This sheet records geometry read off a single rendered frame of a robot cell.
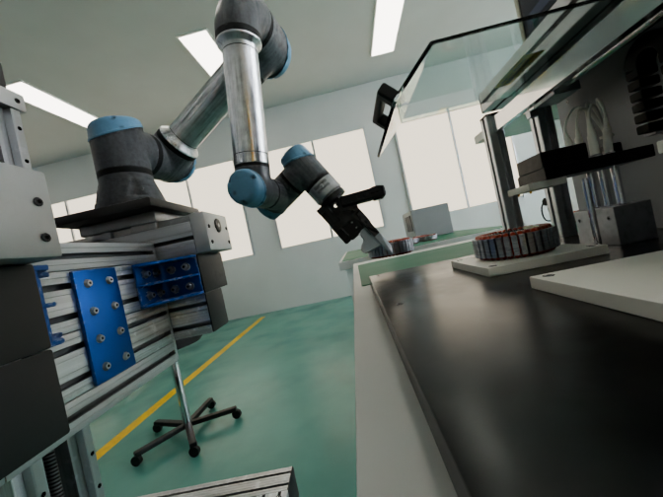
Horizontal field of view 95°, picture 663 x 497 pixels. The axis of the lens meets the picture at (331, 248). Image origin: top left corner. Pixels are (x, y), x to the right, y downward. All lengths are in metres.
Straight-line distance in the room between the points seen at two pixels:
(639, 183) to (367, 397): 0.61
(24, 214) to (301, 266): 4.75
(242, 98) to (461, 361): 0.64
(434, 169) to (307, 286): 2.79
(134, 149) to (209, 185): 4.72
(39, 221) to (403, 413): 0.37
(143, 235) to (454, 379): 0.72
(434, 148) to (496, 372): 5.18
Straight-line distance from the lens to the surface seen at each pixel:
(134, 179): 0.86
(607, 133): 0.61
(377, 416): 0.21
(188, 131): 0.95
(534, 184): 0.53
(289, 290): 5.13
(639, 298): 0.27
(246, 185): 0.65
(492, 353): 0.22
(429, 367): 0.20
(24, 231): 0.40
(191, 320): 0.76
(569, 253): 0.49
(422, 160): 5.24
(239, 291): 5.38
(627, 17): 0.51
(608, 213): 0.58
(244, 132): 0.69
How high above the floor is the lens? 0.85
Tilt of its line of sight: level
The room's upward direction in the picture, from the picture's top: 12 degrees counter-clockwise
